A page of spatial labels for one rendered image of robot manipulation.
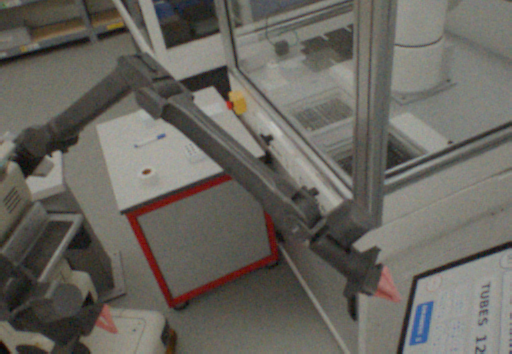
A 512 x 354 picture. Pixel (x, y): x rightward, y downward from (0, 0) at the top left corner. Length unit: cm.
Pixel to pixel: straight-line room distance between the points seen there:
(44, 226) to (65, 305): 45
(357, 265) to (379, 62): 38
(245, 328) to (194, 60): 128
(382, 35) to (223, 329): 161
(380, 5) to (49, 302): 76
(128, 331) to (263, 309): 62
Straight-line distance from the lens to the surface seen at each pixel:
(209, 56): 224
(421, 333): 96
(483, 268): 95
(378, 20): 84
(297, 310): 215
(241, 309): 219
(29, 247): 127
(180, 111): 90
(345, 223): 80
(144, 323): 194
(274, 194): 83
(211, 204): 180
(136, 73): 93
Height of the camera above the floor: 184
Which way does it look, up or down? 40 degrees down
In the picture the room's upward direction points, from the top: 10 degrees counter-clockwise
